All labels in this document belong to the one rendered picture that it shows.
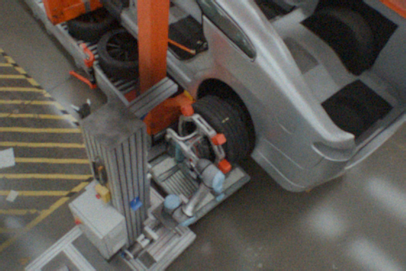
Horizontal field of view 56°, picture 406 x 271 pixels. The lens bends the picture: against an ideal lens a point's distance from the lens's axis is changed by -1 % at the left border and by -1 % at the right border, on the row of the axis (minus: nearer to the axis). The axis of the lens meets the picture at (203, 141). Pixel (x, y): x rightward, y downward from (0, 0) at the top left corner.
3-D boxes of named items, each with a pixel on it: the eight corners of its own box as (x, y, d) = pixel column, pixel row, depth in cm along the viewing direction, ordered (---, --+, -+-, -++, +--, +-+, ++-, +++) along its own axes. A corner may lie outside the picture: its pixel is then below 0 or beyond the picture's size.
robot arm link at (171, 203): (172, 197, 301) (172, 190, 290) (183, 209, 296) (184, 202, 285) (160, 206, 295) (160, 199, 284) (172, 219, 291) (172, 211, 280)
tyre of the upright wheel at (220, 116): (259, 161, 335) (232, 93, 314) (240, 175, 325) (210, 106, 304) (217, 153, 391) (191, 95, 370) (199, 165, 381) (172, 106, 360)
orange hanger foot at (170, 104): (203, 105, 405) (206, 83, 377) (163, 129, 383) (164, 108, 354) (193, 96, 411) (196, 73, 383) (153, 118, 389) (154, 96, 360)
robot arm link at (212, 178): (177, 212, 296) (214, 161, 274) (190, 226, 292) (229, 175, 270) (168, 217, 286) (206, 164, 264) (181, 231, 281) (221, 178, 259)
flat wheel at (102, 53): (88, 66, 450) (85, 51, 430) (119, 35, 485) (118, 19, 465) (135, 89, 439) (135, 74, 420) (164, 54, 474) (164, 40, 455)
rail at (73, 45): (157, 140, 416) (157, 129, 398) (150, 145, 412) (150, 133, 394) (46, 15, 504) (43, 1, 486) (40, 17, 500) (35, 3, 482)
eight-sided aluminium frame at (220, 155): (218, 176, 355) (228, 144, 309) (213, 180, 352) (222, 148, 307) (182, 136, 374) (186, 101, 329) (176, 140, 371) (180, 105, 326)
